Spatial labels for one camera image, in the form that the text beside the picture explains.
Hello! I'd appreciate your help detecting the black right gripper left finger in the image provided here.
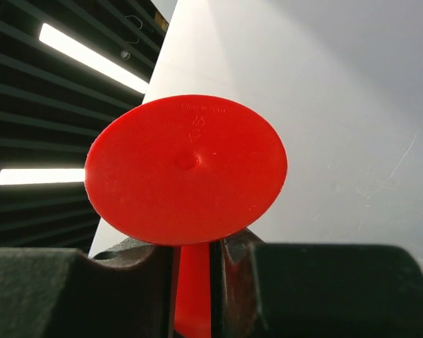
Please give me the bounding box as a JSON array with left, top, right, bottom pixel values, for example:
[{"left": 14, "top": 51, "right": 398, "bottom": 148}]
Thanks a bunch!
[{"left": 0, "top": 239, "right": 173, "bottom": 337}]

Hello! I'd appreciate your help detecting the red wine glass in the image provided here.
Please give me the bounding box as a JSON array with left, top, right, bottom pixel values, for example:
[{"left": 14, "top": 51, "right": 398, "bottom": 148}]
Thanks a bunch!
[{"left": 84, "top": 94, "right": 288, "bottom": 337}]

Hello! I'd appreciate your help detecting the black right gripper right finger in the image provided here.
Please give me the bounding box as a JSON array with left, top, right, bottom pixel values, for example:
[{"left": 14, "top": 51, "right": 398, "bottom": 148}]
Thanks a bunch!
[{"left": 211, "top": 230, "right": 423, "bottom": 337}]

